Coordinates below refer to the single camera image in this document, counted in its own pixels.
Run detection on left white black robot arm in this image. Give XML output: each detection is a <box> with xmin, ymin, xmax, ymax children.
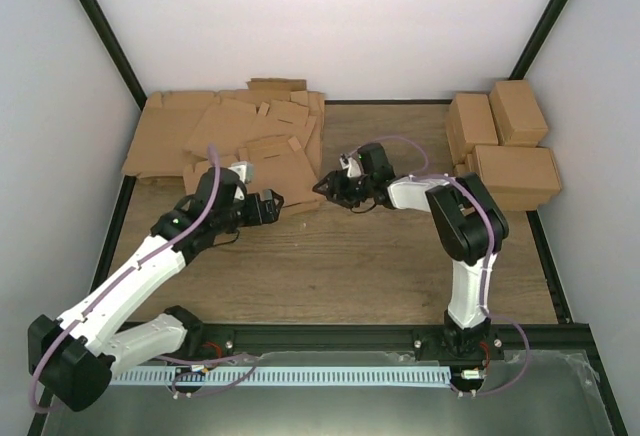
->
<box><xmin>27</xmin><ymin>162</ymin><xmax>284</xmax><ymax>413</ymax></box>

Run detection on left black frame post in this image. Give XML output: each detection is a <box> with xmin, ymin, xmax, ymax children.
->
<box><xmin>78</xmin><ymin>0</ymin><xmax>147</xmax><ymax>110</ymax></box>

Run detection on stack of flat cardboard sheets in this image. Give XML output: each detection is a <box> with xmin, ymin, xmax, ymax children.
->
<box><xmin>122</xmin><ymin>78</ymin><xmax>325</xmax><ymax>179</ymax></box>

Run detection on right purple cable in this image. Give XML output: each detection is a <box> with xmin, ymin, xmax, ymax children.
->
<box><xmin>349</xmin><ymin>135</ymin><xmax>532</xmax><ymax>399</ymax></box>

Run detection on folded box back middle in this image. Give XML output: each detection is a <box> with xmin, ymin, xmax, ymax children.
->
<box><xmin>445</xmin><ymin>93</ymin><xmax>499</xmax><ymax>165</ymax></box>

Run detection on folded box front bottom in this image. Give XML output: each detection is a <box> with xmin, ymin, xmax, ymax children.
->
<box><xmin>454</xmin><ymin>163</ymin><xmax>562</xmax><ymax>211</ymax></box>

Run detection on cardboard box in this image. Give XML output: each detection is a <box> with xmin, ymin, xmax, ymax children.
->
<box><xmin>182</xmin><ymin>135</ymin><xmax>326</xmax><ymax>216</ymax></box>

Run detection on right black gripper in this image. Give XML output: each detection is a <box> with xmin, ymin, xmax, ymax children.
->
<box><xmin>313</xmin><ymin>171</ymin><xmax>374</xmax><ymax>210</ymax></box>

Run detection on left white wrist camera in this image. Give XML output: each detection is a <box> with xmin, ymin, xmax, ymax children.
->
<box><xmin>229</xmin><ymin>161</ymin><xmax>254</xmax><ymax>186</ymax></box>

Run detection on folded box front top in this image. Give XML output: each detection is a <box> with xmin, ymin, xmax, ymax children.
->
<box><xmin>470</xmin><ymin>145</ymin><xmax>562</xmax><ymax>196</ymax></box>

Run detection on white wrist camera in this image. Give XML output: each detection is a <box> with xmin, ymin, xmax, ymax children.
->
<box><xmin>340</xmin><ymin>154</ymin><xmax>362</xmax><ymax>179</ymax></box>
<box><xmin>229</xmin><ymin>161</ymin><xmax>254</xmax><ymax>186</ymax></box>

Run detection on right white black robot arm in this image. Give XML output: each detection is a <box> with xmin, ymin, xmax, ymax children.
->
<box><xmin>313</xmin><ymin>142</ymin><xmax>509</xmax><ymax>359</ymax></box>

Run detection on black frame post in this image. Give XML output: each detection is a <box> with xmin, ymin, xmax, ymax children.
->
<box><xmin>508</xmin><ymin>0</ymin><xmax>569</xmax><ymax>80</ymax></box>
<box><xmin>78</xmin><ymin>0</ymin><xmax>147</xmax><ymax>110</ymax></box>

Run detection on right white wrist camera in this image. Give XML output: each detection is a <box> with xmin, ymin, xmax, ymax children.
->
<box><xmin>340</xmin><ymin>154</ymin><xmax>362</xmax><ymax>179</ymax></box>

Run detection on folded box back right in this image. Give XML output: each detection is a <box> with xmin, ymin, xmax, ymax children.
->
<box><xmin>489</xmin><ymin>80</ymin><xmax>548</xmax><ymax>147</ymax></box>

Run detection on light blue slotted cable duct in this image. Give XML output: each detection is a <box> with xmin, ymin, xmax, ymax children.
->
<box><xmin>111</xmin><ymin>366</ymin><xmax>451</xmax><ymax>389</ymax></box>

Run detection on right black frame post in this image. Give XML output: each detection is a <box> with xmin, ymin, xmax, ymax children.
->
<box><xmin>508</xmin><ymin>0</ymin><xmax>569</xmax><ymax>80</ymax></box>

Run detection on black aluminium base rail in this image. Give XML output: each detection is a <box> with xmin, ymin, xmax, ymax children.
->
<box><xmin>201</xmin><ymin>324</ymin><xmax>598</xmax><ymax>364</ymax></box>

